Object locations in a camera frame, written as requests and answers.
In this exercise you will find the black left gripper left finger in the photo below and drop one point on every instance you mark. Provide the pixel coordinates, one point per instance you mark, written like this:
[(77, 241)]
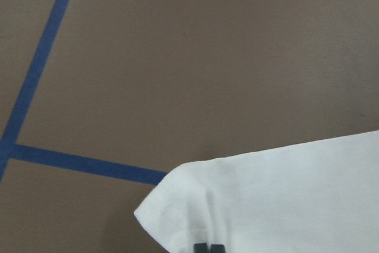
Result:
[(200, 248)]

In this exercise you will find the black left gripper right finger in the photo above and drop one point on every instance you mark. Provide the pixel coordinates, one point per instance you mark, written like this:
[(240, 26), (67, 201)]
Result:
[(217, 248)]

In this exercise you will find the white long-sleeve printed shirt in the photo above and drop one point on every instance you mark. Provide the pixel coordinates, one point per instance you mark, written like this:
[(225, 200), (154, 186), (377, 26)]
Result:
[(318, 196)]

